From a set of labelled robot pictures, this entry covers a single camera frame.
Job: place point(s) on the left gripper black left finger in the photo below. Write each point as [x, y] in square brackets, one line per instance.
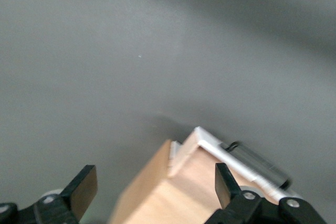
[78, 192]

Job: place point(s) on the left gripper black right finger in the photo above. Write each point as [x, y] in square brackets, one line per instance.
[228, 187]

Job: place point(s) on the wooden drawer cabinet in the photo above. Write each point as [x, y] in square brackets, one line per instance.
[147, 195]

